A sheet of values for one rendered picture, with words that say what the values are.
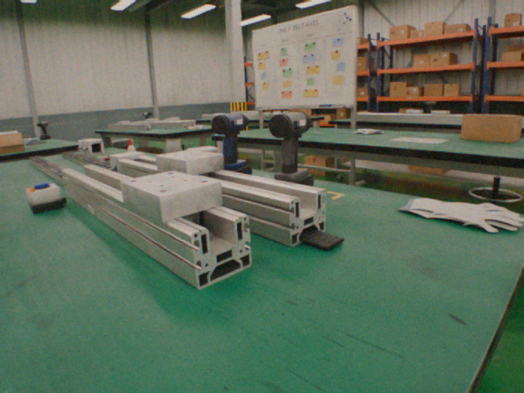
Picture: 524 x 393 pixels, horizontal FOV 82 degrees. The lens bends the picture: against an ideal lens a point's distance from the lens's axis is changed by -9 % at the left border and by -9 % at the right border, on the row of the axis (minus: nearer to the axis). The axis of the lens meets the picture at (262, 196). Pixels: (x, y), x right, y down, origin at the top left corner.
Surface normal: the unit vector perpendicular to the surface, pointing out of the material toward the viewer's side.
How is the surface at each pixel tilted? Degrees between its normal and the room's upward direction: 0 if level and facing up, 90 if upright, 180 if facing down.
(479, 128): 89
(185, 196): 90
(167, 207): 90
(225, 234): 90
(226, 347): 0
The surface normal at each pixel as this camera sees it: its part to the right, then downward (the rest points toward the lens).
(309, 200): -0.73, 0.22
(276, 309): -0.04, -0.96
